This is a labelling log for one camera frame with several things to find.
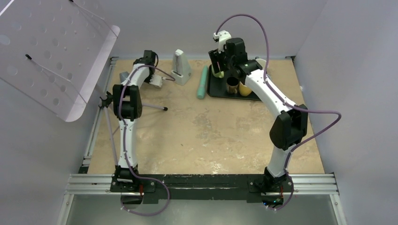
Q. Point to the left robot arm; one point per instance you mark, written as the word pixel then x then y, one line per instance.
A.
pixel 128 109

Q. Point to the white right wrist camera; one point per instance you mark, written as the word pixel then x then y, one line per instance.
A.
pixel 221 37

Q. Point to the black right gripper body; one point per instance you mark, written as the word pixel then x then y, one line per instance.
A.
pixel 225 63

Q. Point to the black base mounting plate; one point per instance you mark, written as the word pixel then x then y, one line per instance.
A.
pixel 251 188

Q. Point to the light green mug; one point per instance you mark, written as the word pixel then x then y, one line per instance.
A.
pixel 219 74

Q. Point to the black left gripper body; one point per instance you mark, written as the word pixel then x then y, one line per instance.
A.
pixel 149 78

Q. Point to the small camera tripod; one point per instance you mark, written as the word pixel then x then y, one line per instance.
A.
pixel 108 124

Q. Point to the white cup on table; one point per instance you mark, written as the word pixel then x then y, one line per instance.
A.
pixel 262 62

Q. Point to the yellow mug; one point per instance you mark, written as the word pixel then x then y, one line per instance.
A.
pixel 244 90

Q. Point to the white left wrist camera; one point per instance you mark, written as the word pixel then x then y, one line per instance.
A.
pixel 156 81

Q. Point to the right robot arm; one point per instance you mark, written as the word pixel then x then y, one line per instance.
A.
pixel 290 124

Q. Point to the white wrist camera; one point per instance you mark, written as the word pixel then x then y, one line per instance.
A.
pixel 221 37
pixel 156 81

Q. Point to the black plastic tray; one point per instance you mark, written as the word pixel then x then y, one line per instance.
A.
pixel 216 87

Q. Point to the brown mug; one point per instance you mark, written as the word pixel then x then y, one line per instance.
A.
pixel 232 84

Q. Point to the clear perforated acrylic panel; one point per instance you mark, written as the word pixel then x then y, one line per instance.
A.
pixel 54 51

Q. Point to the aluminium frame rail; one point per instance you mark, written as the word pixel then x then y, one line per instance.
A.
pixel 204 162

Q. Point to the grey dotted coffee mug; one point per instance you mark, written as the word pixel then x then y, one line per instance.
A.
pixel 123 76

